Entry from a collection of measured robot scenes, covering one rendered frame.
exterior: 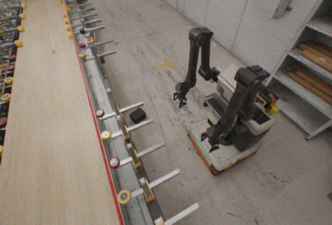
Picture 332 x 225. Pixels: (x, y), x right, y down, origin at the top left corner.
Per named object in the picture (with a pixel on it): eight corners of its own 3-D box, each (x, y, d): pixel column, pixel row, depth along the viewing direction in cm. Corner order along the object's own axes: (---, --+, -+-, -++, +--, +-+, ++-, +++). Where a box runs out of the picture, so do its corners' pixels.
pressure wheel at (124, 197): (127, 208, 112) (124, 206, 103) (118, 201, 115) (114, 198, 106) (135, 197, 116) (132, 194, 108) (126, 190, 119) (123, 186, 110)
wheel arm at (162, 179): (177, 169, 128) (178, 168, 125) (180, 173, 127) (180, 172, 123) (123, 198, 117) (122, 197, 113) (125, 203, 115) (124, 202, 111)
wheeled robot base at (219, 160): (224, 116, 249) (228, 106, 230) (256, 153, 213) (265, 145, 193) (186, 134, 231) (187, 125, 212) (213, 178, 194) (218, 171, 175)
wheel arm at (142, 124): (151, 120, 156) (151, 117, 153) (153, 122, 154) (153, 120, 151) (106, 139, 144) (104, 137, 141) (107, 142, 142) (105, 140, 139)
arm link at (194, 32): (216, 27, 98) (206, 20, 104) (196, 36, 96) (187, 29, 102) (213, 78, 134) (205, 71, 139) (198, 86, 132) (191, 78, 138)
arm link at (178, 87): (196, 82, 128) (190, 76, 133) (186, 81, 121) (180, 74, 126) (189, 94, 135) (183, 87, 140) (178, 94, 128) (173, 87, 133)
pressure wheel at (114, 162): (116, 174, 126) (112, 169, 118) (109, 166, 130) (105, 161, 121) (124, 166, 130) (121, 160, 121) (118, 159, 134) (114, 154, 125)
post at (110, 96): (122, 119, 170) (109, 87, 133) (123, 122, 168) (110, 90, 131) (119, 121, 169) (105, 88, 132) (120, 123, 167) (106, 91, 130)
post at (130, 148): (140, 166, 146) (131, 142, 109) (142, 169, 144) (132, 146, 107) (136, 168, 145) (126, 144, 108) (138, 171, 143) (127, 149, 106)
